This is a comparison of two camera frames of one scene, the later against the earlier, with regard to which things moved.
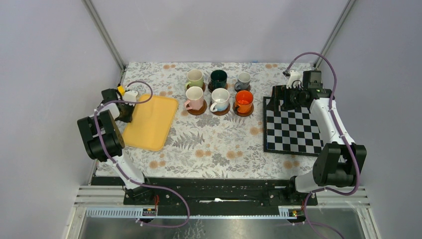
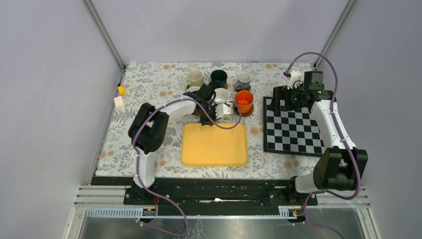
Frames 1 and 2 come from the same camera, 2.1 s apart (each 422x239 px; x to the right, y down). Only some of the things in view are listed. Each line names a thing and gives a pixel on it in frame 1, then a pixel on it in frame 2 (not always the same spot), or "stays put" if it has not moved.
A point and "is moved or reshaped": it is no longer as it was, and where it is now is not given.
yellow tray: [151, 122] is moved or reshaped
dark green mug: [218, 78] stays put
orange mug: [244, 100] stays put
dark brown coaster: [238, 90] stays put
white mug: [220, 97] stays put
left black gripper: [128, 118] to [204, 122]
